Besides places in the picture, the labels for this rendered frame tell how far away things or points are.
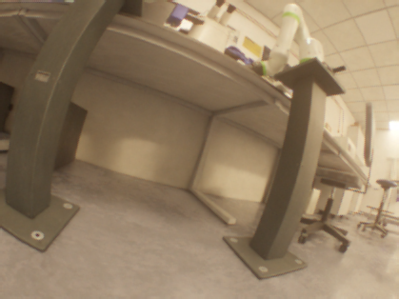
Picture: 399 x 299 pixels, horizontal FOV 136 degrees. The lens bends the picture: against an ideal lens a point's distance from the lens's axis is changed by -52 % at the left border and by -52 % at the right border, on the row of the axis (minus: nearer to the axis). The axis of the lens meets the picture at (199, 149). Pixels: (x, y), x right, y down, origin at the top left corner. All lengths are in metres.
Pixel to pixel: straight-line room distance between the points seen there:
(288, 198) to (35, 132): 0.80
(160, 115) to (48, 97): 1.11
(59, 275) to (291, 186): 0.72
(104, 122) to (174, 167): 0.72
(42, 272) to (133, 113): 1.27
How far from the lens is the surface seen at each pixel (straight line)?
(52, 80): 0.49
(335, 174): 1.13
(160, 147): 1.44
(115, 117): 1.44
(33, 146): 0.50
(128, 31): 0.75
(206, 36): 0.83
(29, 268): 0.45
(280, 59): 0.94
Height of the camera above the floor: 0.32
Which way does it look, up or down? 2 degrees up
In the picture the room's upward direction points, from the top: 17 degrees clockwise
